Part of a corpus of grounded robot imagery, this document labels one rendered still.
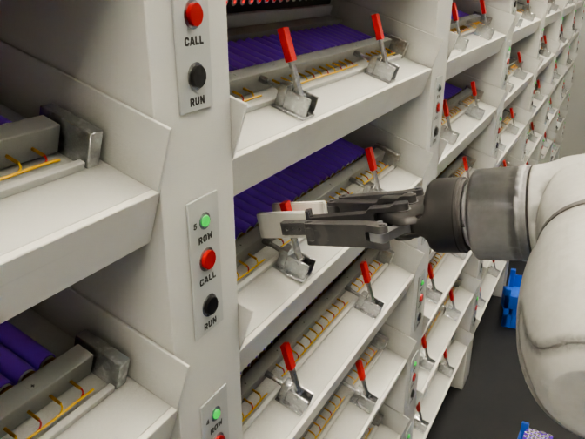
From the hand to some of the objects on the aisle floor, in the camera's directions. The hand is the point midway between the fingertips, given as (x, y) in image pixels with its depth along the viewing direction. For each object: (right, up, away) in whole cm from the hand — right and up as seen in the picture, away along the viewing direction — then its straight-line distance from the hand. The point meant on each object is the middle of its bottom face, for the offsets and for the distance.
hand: (292, 219), depth 70 cm
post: (-16, -99, +24) cm, 103 cm away
